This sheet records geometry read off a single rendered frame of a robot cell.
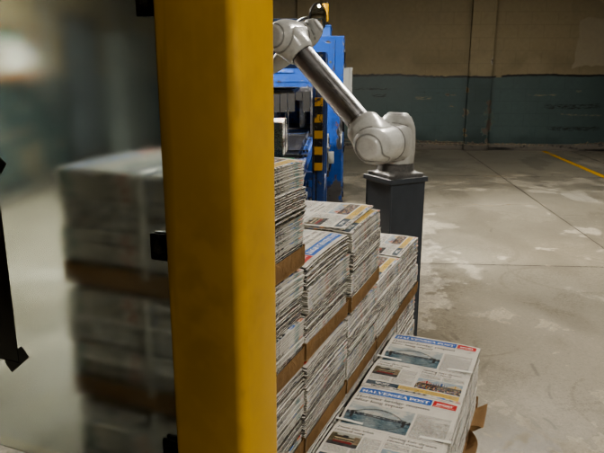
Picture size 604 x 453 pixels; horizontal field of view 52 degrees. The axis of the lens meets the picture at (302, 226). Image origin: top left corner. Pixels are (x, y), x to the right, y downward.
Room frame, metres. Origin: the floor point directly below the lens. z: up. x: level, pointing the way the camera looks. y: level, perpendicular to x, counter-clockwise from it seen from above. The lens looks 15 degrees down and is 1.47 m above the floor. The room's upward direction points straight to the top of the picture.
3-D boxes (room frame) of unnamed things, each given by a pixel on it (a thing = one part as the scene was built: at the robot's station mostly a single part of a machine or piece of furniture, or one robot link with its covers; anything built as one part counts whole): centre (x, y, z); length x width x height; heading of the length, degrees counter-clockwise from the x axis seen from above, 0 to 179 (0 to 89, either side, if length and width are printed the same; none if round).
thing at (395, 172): (2.73, -0.40, 1.03); 0.22 x 0.18 x 0.06; 29
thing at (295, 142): (5.43, 0.24, 0.75); 1.53 x 0.64 x 0.10; 176
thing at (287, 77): (7.01, 0.09, 1.04); 1.51 x 1.30 x 2.07; 176
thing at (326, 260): (1.45, 0.11, 0.95); 0.38 x 0.29 x 0.23; 67
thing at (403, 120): (2.71, -0.41, 1.17); 0.18 x 0.16 x 0.22; 151
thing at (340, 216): (1.73, 0.01, 1.06); 0.37 x 0.29 x 0.01; 69
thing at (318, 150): (3.91, -0.10, 1.05); 0.05 x 0.05 x 0.45; 86
